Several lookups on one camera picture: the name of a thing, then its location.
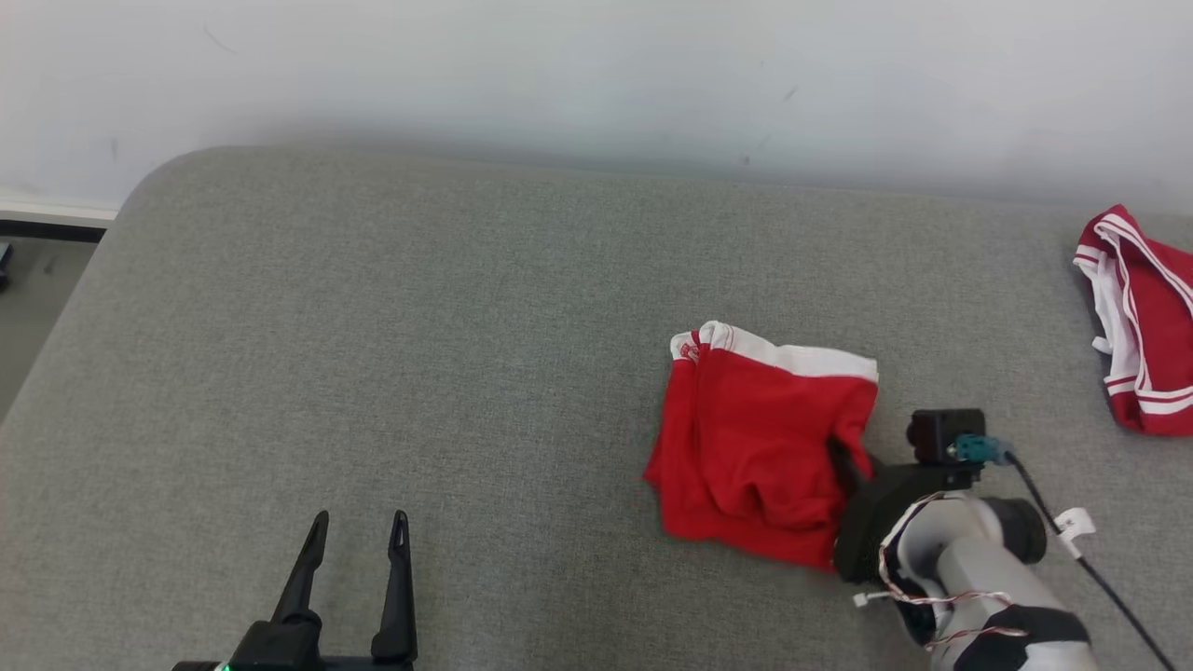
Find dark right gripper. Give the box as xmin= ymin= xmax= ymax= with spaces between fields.
xmin=827 ymin=436 xmax=985 ymax=586

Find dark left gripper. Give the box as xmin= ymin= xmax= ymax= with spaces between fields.
xmin=171 ymin=509 xmax=418 ymax=671

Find red shorts with white stripes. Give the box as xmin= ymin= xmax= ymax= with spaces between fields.
xmin=642 ymin=320 xmax=881 ymax=571

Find red basketball jersey with lettering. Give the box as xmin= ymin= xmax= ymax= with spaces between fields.
xmin=1072 ymin=204 xmax=1193 ymax=438

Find white and dark baseboard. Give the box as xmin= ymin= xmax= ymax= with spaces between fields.
xmin=0 ymin=193 xmax=120 ymax=244

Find black right cable teal plug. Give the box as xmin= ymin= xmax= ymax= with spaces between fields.
xmin=949 ymin=433 xmax=1179 ymax=671

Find thin red white wire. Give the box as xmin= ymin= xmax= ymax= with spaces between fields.
xmin=852 ymin=492 xmax=1028 ymax=653

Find white cable tag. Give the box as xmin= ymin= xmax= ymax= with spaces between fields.
xmin=1055 ymin=507 xmax=1098 ymax=561

